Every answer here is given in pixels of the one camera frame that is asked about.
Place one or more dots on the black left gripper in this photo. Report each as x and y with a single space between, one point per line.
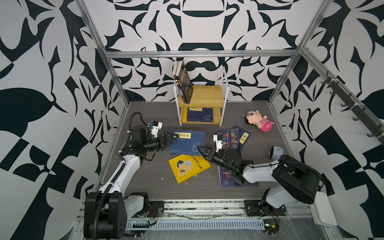
170 140

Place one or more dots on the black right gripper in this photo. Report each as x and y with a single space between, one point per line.
212 151

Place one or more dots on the black deer antler book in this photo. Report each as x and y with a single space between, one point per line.
187 85

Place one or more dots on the blue book with yellow label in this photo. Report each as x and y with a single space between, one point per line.
201 115

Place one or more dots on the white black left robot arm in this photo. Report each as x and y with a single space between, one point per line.
107 211

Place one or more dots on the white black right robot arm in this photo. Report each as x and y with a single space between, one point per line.
297 181

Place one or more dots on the blue book beige label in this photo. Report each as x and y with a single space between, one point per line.
187 142

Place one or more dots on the purple old man book upper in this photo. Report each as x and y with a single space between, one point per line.
231 139

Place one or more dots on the purple old man book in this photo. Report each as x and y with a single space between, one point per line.
231 139
227 180

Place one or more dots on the yellow cartoon book on shelf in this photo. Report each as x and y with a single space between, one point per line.
216 117

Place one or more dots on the yellow cartoon book on table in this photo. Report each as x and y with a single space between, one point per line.
185 167

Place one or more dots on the purple old man book lower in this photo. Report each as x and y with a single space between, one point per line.
227 180

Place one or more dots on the small blue book yellow label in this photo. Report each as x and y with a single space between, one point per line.
244 136

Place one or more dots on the white wooden two-tier shelf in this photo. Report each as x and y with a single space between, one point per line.
206 96

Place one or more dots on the plush doll pink shorts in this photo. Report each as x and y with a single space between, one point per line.
254 117

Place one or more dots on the white grey round speaker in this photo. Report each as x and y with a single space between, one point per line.
275 153

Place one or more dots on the black book standing on shelf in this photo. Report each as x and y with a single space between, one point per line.
177 80

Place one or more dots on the white power box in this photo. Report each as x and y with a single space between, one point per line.
322 211

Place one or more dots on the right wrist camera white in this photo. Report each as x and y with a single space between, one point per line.
218 139

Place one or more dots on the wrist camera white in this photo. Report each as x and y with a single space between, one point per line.
218 139
154 128

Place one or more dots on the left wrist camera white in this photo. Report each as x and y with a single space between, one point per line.
154 128

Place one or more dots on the black wall hook rail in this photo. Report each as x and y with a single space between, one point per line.
350 102

